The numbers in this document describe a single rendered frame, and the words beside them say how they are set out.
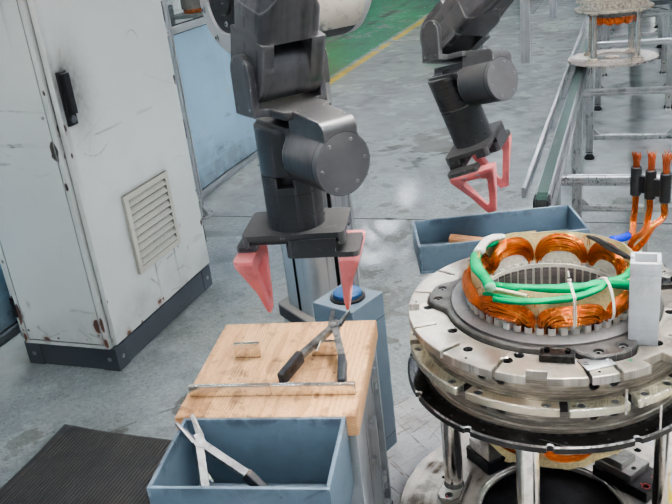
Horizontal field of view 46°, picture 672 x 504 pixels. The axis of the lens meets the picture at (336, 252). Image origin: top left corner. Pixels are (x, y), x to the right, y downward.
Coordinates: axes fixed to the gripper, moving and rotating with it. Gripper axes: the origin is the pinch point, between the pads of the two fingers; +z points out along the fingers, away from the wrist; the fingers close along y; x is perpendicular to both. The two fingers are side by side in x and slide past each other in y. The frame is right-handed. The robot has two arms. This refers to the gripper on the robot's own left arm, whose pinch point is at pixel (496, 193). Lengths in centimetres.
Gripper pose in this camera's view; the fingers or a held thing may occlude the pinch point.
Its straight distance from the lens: 120.9
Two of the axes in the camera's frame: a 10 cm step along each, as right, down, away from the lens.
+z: 4.3, 8.4, 3.3
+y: 3.8, -5.0, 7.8
